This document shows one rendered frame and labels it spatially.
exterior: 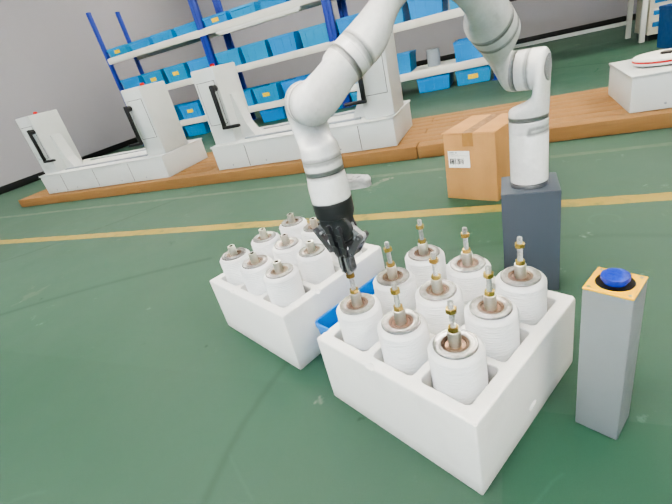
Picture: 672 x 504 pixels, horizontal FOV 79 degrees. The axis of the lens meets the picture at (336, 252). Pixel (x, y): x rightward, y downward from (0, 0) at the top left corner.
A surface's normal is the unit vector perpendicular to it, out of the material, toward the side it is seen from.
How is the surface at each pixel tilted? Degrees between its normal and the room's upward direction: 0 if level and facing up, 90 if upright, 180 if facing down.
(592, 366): 90
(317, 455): 0
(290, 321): 90
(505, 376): 0
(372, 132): 90
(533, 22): 90
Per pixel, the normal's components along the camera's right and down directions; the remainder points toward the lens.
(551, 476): -0.22, -0.87
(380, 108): -0.33, 0.50
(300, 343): 0.69, 0.18
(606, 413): -0.71, 0.45
